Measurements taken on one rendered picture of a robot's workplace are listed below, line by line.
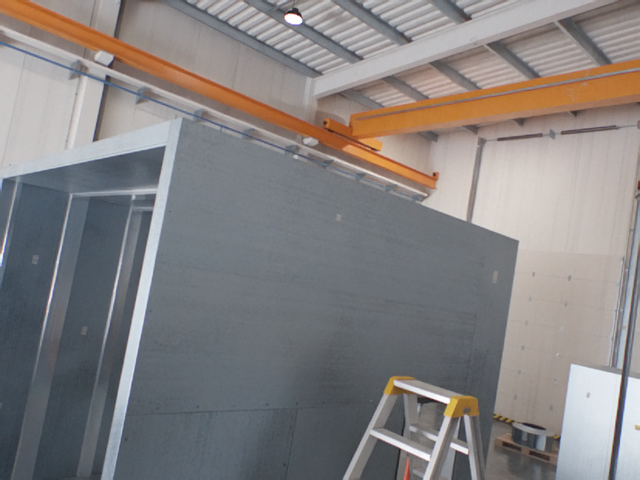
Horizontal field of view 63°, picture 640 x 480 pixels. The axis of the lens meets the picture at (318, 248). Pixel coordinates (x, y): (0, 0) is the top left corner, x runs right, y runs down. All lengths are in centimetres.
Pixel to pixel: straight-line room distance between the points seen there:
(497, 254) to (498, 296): 29
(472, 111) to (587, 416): 617
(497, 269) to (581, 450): 571
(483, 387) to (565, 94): 765
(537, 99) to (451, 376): 807
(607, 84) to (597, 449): 587
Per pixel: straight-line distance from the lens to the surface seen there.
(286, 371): 240
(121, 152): 258
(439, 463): 222
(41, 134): 1060
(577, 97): 1049
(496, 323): 372
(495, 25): 1048
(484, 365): 368
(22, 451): 580
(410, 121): 1244
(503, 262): 371
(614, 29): 1173
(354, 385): 272
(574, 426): 904
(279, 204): 226
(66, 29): 1061
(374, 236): 266
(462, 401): 222
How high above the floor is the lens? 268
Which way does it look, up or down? 4 degrees up
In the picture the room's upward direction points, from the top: 10 degrees clockwise
